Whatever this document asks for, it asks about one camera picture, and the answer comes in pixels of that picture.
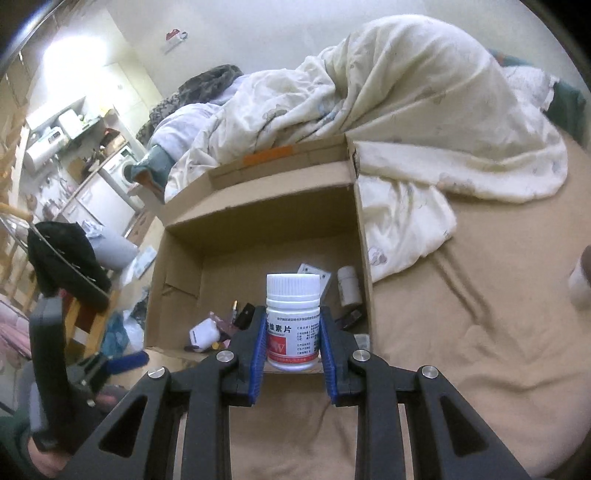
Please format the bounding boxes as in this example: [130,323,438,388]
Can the white washing machine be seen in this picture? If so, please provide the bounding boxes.
[99,147,144,199]

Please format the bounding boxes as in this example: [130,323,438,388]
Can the white wall cabinet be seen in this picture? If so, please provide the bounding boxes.
[25,95,88,130]

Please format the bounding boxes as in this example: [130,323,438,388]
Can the black plastic bag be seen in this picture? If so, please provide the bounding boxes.
[129,300,151,333]

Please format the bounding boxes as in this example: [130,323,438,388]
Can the white labelled pill bottle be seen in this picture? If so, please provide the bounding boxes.
[265,273,321,374]

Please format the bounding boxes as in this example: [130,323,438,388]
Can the pink quilted coat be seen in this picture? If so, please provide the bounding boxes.
[0,300,35,365]

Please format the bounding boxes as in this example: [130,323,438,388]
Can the person's left forearm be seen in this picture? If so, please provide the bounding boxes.
[0,415,33,480]

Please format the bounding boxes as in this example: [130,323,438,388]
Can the white floor cabinet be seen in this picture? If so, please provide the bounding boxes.
[60,173,139,236]

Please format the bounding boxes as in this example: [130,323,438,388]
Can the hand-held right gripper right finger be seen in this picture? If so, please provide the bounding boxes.
[320,305,532,480]

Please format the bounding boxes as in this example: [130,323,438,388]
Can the teal cloth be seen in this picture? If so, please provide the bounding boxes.
[124,144,178,183]

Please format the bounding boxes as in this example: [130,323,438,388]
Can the person's left hand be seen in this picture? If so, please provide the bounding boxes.
[27,436,65,479]

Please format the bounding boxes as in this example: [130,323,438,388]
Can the cream printed duvet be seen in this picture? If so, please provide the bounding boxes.
[164,14,568,282]

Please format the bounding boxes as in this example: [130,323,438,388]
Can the white earbuds case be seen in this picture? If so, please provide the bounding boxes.
[188,322,220,354]

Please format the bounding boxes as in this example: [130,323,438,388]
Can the lavender blanket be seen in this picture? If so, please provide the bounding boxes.
[152,74,252,153]

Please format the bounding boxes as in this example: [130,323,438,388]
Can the plain white plastic bottle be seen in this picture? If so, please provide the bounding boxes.
[337,266,362,308]

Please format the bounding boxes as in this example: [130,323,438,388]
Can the wall socket with plug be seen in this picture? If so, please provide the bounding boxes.
[164,28,189,52]

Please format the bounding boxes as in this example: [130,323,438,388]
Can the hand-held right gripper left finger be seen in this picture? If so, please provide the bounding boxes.
[55,305,269,480]

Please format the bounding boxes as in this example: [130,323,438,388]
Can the white remote control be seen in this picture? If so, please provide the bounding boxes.
[295,263,332,298]

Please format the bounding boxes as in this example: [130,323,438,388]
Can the black jacket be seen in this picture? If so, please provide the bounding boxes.
[27,222,112,312]

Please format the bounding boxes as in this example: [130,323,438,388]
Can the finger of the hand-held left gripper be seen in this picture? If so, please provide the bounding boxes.
[104,350,150,376]

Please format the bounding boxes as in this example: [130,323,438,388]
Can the wooden ladder rack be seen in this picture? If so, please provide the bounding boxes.
[0,115,33,296]

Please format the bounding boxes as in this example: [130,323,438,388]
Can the dark green headboard cushion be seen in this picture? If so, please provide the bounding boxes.
[487,48,587,139]

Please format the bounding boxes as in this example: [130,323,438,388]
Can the white paper sheet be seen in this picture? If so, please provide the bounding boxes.
[131,247,160,278]

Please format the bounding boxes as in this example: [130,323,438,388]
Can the cardboard box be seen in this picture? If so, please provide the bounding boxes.
[143,133,375,374]

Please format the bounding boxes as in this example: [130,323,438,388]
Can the dark patterned blanket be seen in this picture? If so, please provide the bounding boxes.
[136,65,243,144]

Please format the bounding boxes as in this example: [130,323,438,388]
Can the white water heater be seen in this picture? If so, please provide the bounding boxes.
[24,127,63,171]

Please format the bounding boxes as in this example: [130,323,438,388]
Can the pink lipstick tube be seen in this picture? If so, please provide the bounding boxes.
[216,300,239,342]

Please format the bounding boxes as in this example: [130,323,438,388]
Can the wooden chair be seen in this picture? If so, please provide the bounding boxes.
[28,277,116,361]

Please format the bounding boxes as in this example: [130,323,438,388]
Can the floral ruffled pillow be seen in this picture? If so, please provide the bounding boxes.
[501,65,557,112]

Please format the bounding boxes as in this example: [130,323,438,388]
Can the grey stuffed bag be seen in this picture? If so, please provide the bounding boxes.
[85,224,139,268]

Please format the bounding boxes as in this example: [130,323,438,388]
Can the white jar with brown lid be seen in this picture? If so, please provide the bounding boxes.
[568,247,591,310]

